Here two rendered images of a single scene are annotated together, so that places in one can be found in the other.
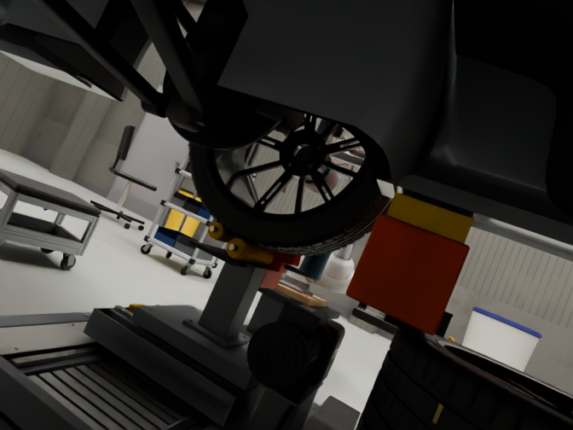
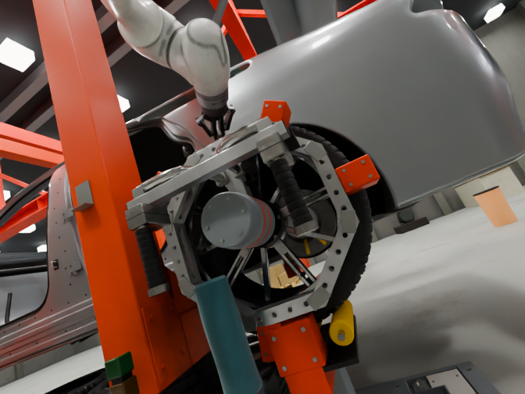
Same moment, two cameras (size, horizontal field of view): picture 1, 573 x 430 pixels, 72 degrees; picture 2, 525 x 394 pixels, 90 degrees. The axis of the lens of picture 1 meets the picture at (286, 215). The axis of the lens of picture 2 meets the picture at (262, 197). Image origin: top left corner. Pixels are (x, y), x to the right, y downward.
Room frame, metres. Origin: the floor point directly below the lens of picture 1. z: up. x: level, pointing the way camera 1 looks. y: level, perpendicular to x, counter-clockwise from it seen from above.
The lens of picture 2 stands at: (2.14, -0.05, 0.72)
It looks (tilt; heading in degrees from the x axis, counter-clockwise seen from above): 14 degrees up; 173
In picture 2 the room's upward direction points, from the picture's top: 22 degrees counter-clockwise
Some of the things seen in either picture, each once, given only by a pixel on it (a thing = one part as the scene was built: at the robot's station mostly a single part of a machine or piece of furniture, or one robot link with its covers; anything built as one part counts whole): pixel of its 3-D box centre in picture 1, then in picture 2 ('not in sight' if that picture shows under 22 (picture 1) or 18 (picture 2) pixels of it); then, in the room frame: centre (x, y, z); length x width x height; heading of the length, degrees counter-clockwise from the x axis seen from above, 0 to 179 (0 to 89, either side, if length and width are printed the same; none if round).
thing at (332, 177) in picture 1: (316, 171); (242, 221); (1.45, -0.04, 0.85); 0.21 x 0.14 x 0.14; 159
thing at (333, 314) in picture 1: (281, 317); not in sight; (2.34, -0.22, 0.15); 0.50 x 0.50 x 0.30; 65
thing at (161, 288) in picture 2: not in sight; (150, 258); (1.54, -0.25, 0.83); 0.04 x 0.04 x 0.16
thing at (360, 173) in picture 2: not in sight; (356, 176); (1.49, 0.29, 0.85); 0.09 x 0.08 x 0.07; 69
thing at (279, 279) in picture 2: not in sight; (282, 276); (-5.48, 0.60, 0.33); 1.12 x 0.84 x 0.66; 156
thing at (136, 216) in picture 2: not in sight; (148, 217); (1.52, -0.24, 0.93); 0.09 x 0.05 x 0.05; 159
